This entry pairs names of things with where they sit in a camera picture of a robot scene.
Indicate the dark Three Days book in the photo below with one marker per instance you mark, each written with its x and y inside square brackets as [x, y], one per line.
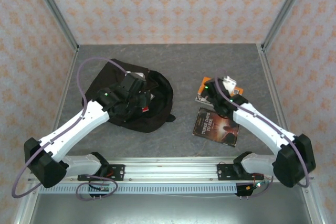
[215, 127]

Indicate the black backpack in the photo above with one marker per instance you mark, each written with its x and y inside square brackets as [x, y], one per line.
[157, 113]

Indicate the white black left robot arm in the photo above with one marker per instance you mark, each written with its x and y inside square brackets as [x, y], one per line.
[78, 124]

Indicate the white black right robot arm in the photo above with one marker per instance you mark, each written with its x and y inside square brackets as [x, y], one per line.
[257, 127]

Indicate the aluminium frame post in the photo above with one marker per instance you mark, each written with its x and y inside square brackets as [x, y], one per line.
[56, 14]
[284, 11]

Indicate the orange book with photo band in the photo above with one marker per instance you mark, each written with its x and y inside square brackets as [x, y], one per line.
[203, 82]

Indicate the aluminium base rail beam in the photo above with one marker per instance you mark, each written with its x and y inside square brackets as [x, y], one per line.
[170, 169]

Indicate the aluminium table side rail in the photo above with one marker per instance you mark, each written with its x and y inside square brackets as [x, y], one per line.
[68, 77]
[269, 77]

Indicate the black electronics box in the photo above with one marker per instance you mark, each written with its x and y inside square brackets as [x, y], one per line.
[242, 191]

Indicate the small circuit board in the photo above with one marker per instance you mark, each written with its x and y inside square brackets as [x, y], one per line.
[103, 189]

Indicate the metal sheet panel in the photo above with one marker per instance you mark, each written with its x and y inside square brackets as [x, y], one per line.
[170, 211]

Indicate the aluminium frame leg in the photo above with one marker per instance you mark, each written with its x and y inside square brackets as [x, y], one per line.
[312, 205]
[25, 208]

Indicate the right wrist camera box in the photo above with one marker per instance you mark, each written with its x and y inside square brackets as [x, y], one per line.
[229, 83]

